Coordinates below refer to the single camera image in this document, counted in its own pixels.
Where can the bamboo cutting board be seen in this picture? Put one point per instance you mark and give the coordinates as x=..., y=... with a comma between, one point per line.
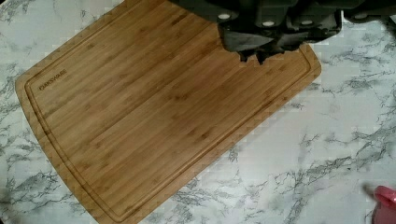
x=137, y=104

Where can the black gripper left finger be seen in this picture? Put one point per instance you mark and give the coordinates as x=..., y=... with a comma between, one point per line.
x=244, y=44

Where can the pink mug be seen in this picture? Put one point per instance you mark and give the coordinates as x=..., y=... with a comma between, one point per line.
x=385, y=212

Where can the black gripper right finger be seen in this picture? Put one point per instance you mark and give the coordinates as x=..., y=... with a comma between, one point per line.
x=289, y=42

